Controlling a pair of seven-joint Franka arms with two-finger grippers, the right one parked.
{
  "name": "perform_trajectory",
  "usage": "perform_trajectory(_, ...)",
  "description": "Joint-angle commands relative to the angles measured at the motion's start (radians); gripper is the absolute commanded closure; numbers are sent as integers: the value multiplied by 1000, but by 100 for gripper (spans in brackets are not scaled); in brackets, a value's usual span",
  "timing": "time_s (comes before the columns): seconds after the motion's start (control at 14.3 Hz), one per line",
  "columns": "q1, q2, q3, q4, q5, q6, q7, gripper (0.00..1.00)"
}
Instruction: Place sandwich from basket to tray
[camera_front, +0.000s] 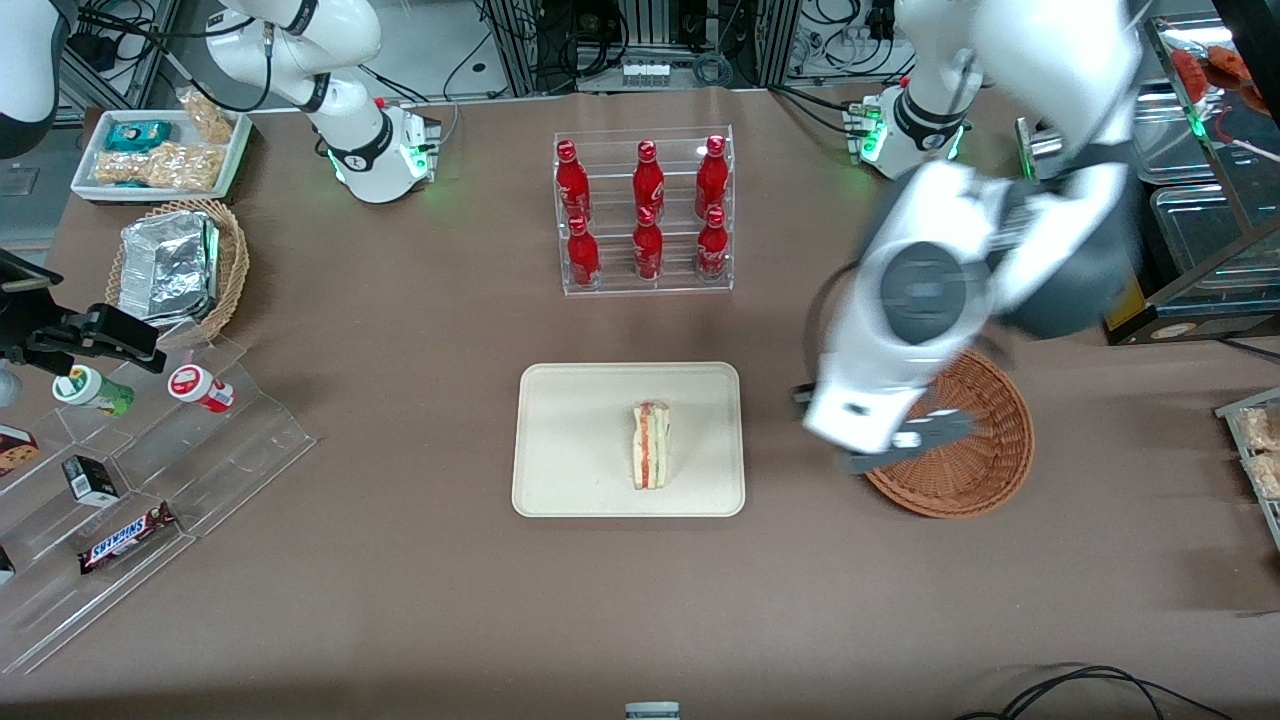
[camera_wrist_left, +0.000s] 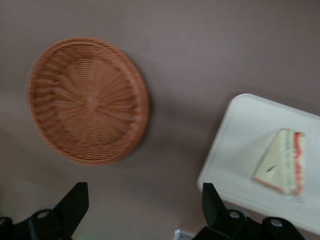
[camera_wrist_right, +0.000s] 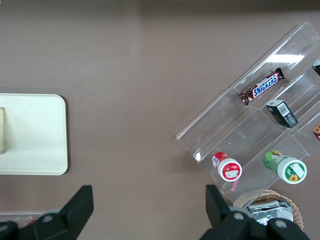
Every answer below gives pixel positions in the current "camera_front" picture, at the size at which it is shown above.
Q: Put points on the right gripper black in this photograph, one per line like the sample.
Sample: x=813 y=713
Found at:
x=22 y=334

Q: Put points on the triangle sandwich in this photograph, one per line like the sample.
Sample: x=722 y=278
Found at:
x=650 y=450

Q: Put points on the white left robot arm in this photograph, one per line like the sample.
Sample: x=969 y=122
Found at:
x=1000 y=60

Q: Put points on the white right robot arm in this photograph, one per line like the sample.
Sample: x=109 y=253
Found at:
x=300 y=50

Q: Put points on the brown round wicker basket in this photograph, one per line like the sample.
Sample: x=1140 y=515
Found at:
x=980 y=460

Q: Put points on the light wicker basket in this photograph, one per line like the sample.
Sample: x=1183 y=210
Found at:
x=237 y=260

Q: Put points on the cream rectangular tray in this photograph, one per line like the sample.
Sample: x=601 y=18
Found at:
x=570 y=440

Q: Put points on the clear tray with snacks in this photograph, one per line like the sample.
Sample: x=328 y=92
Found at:
x=1258 y=450

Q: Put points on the green snack can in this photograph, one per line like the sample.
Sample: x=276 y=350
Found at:
x=95 y=390

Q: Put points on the silver foil pack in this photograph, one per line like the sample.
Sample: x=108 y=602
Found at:
x=165 y=265

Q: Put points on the red snack can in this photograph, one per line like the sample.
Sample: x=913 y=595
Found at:
x=200 y=388

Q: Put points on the white snack bin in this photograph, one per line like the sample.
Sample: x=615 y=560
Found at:
x=150 y=196

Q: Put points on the black box with barcode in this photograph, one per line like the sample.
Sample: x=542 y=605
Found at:
x=92 y=482

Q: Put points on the clear acrylic stepped shelf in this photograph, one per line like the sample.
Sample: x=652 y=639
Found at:
x=250 y=440

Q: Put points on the brown cookie box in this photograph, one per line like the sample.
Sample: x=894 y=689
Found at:
x=15 y=450

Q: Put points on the large peanut snack bag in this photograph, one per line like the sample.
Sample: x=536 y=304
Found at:
x=160 y=167

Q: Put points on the Snickers chocolate bar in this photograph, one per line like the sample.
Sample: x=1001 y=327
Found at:
x=125 y=540

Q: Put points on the teal snack packet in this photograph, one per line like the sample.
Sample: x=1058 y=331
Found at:
x=140 y=135

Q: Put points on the small peanut snack bag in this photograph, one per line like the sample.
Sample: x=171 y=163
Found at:
x=210 y=118

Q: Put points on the red Coca-Cola bottle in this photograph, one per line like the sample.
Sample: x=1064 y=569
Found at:
x=648 y=250
x=712 y=248
x=648 y=180
x=571 y=182
x=583 y=256
x=711 y=176

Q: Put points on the clear acrylic bottle rack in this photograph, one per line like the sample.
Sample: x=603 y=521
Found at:
x=605 y=282

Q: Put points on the grey device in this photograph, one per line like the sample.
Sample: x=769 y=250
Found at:
x=652 y=711

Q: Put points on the clear plastic container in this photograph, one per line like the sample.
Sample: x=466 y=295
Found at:
x=1210 y=235
x=1185 y=130

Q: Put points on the red snack packets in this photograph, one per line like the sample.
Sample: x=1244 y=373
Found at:
x=1215 y=68

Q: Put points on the black display shelf frame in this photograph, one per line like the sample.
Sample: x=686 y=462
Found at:
x=1200 y=290

